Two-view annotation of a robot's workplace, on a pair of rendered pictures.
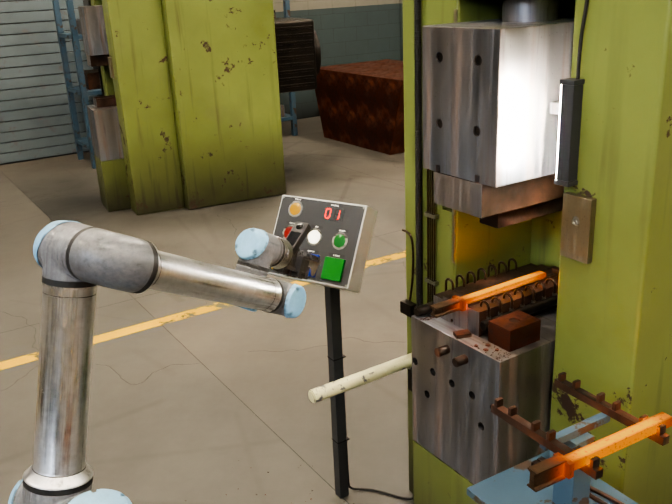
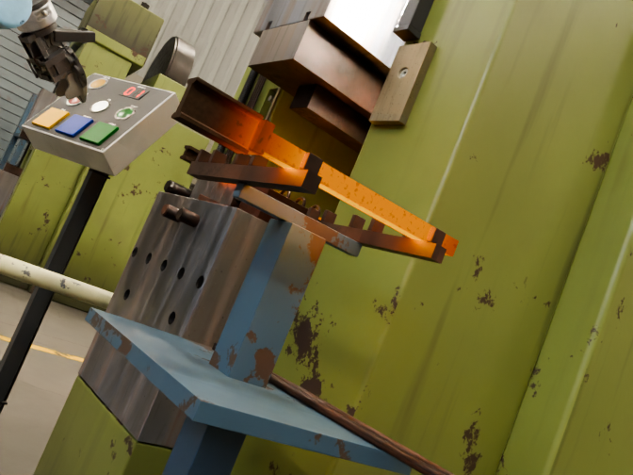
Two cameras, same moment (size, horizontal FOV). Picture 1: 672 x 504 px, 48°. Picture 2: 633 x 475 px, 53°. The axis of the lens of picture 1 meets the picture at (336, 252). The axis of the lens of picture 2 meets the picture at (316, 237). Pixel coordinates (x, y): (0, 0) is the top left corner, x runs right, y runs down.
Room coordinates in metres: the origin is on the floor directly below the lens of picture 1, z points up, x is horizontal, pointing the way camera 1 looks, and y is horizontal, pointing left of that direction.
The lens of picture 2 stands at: (0.63, -0.50, 0.79)
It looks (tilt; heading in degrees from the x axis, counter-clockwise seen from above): 6 degrees up; 356
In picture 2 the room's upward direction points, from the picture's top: 22 degrees clockwise
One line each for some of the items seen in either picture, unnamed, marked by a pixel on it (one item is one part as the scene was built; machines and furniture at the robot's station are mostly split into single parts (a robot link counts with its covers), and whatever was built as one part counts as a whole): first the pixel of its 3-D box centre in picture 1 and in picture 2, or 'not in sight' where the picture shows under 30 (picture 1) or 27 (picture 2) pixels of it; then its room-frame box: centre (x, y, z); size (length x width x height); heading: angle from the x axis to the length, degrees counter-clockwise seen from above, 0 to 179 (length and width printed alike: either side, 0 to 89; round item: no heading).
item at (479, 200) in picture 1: (510, 181); (342, 90); (2.14, -0.52, 1.32); 0.42 x 0.20 x 0.10; 122
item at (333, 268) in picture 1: (333, 269); (100, 134); (2.30, 0.01, 1.01); 0.07 x 0.05 x 0.07; 57
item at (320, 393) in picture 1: (366, 376); (68, 286); (2.27, -0.08, 0.62); 0.44 x 0.05 x 0.05; 122
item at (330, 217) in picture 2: (538, 393); (268, 188); (1.59, -0.47, 0.94); 0.23 x 0.06 x 0.02; 120
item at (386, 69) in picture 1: (394, 104); not in sight; (9.26, -0.79, 0.43); 1.89 x 1.20 x 0.85; 32
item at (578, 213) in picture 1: (577, 227); (402, 84); (1.83, -0.62, 1.27); 0.09 x 0.02 x 0.17; 32
